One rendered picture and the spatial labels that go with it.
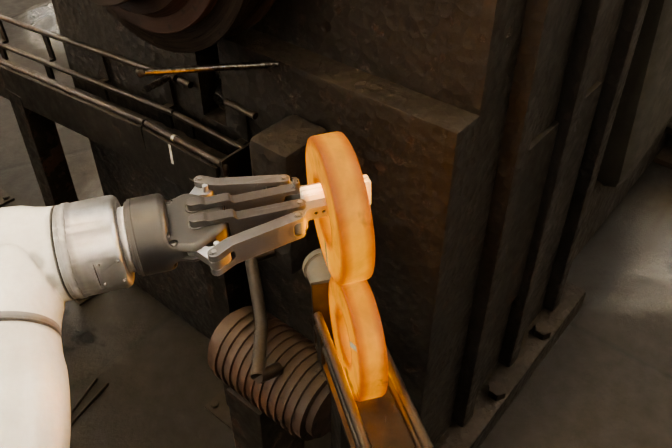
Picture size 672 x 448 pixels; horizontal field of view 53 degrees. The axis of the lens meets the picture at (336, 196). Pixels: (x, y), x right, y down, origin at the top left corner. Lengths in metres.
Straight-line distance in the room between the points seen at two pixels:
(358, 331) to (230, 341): 0.36
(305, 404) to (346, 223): 0.45
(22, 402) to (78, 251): 0.13
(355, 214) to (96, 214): 0.23
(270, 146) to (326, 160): 0.35
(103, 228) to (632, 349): 1.48
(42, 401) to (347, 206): 0.29
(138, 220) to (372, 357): 0.30
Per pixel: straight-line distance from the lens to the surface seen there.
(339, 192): 0.61
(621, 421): 1.73
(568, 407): 1.71
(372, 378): 0.78
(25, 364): 0.60
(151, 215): 0.64
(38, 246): 0.64
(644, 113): 1.80
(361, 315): 0.76
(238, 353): 1.07
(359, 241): 0.62
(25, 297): 0.63
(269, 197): 0.67
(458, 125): 0.89
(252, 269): 1.07
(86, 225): 0.64
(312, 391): 1.01
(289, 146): 0.97
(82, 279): 0.64
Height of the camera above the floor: 1.34
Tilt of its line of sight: 38 degrees down
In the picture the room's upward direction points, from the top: straight up
